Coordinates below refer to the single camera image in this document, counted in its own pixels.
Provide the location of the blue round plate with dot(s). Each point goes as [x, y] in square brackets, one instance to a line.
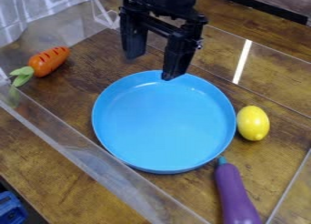
[163, 126]

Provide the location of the clear acrylic front wall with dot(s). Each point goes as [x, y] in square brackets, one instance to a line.
[145, 197]

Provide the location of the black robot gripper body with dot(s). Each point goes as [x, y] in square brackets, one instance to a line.
[163, 16]

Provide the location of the orange toy carrot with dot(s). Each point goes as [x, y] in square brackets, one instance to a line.
[42, 65]

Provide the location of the clear acrylic corner bracket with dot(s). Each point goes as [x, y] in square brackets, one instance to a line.
[106, 17]

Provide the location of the blue box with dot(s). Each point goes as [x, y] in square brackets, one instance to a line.
[13, 211]

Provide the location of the yellow toy lemon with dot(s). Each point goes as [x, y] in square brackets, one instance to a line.
[253, 123]

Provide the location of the purple toy eggplant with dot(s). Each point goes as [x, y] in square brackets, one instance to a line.
[238, 209]

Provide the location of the white mesh curtain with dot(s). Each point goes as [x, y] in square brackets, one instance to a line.
[19, 12]

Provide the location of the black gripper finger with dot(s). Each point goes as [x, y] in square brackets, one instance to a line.
[134, 35]
[185, 41]

